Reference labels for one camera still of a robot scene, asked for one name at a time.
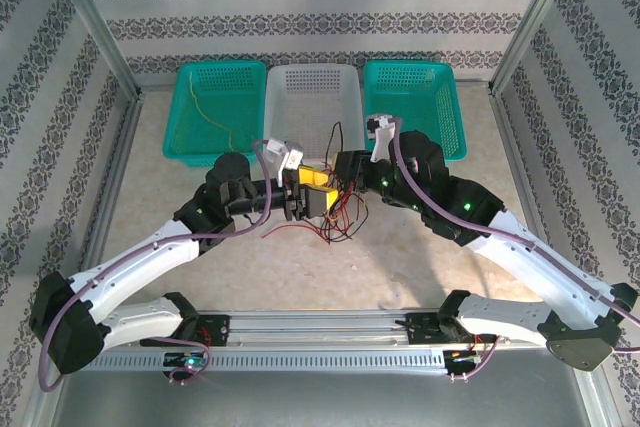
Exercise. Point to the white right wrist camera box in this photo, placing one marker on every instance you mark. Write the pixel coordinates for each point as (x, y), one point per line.
(381, 134)

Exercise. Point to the small controller board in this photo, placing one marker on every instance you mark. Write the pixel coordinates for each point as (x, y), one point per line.
(187, 360)
(462, 355)

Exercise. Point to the white perforated plastic basket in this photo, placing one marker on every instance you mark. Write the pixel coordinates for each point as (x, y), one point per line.
(310, 97)

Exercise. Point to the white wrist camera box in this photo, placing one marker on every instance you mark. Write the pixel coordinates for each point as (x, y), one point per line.
(285, 159)
(381, 134)

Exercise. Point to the aluminium floor frame rail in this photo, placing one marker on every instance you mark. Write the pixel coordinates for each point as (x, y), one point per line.
(155, 88)
(517, 157)
(87, 247)

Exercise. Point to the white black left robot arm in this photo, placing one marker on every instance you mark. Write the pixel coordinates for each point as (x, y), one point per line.
(140, 257)

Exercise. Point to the aluminium frame post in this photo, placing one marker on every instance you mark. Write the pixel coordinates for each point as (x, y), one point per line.
(535, 22)
(97, 22)

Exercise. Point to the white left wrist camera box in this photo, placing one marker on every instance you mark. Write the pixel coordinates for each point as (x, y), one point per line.
(285, 159)

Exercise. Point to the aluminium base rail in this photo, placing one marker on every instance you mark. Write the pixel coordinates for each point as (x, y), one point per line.
(320, 327)

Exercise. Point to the grey metal base plate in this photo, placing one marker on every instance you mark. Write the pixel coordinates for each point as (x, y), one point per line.
(320, 402)

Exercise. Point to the teal perforated plastic basket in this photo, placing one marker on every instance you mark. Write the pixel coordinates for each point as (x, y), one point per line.
(415, 97)
(225, 97)

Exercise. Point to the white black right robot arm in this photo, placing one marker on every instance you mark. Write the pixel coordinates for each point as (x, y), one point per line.
(520, 267)

